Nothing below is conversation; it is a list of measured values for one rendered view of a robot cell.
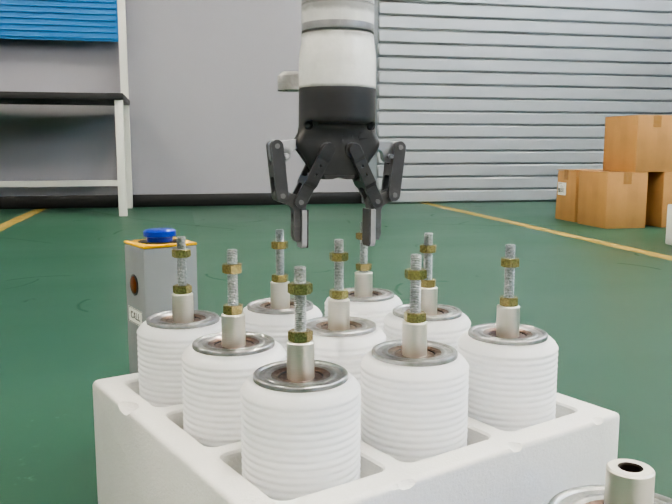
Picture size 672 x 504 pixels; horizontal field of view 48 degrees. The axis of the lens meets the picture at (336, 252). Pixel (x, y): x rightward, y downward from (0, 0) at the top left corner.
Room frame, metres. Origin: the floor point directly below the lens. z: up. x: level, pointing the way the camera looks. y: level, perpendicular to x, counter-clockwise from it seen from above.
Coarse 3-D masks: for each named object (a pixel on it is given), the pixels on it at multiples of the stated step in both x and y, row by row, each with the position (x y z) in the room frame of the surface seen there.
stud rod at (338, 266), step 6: (336, 240) 0.73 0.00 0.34; (342, 240) 0.73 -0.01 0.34; (336, 246) 0.73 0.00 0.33; (342, 246) 0.73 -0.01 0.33; (336, 252) 0.73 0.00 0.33; (342, 252) 0.73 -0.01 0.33; (336, 264) 0.73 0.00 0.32; (342, 264) 0.73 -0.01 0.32; (336, 270) 0.73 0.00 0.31; (342, 270) 0.73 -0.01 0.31; (336, 276) 0.73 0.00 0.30; (342, 276) 0.74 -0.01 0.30; (336, 282) 0.73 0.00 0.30; (342, 282) 0.74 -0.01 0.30; (336, 288) 0.73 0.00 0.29; (342, 288) 0.74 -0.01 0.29
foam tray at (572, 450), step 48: (96, 384) 0.78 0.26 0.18; (96, 432) 0.78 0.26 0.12; (144, 432) 0.65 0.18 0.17; (480, 432) 0.64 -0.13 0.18; (528, 432) 0.64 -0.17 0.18; (576, 432) 0.65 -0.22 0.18; (144, 480) 0.66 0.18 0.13; (192, 480) 0.56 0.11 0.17; (240, 480) 0.54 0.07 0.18; (384, 480) 0.54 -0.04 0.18; (432, 480) 0.55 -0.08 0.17; (480, 480) 0.58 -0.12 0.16; (528, 480) 0.61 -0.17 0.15; (576, 480) 0.65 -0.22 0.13
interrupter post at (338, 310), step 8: (328, 304) 0.73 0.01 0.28; (336, 304) 0.73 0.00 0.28; (344, 304) 0.73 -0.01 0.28; (328, 312) 0.73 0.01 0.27; (336, 312) 0.73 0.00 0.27; (344, 312) 0.73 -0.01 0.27; (328, 320) 0.73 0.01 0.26; (336, 320) 0.73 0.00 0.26; (344, 320) 0.73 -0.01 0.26; (328, 328) 0.73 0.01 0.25; (336, 328) 0.73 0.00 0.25; (344, 328) 0.73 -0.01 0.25
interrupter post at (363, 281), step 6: (360, 276) 0.89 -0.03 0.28; (366, 276) 0.89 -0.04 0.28; (372, 276) 0.90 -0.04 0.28; (360, 282) 0.89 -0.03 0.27; (366, 282) 0.89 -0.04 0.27; (372, 282) 0.90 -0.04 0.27; (360, 288) 0.89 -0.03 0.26; (366, 288) 0.89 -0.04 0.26; (360, 294) 0.89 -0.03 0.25; (366, 294) 0.89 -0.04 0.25
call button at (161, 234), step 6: (150, 228) 0.94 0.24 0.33; (156, 228) 0.94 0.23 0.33; (162, 228) 0.94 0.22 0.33; (168, 228) 0.94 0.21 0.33; (144, 234) 0.92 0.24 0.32; (150, 234) 0.92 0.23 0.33; (156, 234) 0.92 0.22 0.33; (162, 234) 0.92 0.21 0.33; (168, 234) 0.92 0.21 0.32; (174, 234) 0.93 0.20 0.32; (150, 240) 0.92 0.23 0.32; (156, 240) 0.92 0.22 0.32; (162, 240) 0.92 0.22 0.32; (168, 240) 0.93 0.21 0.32
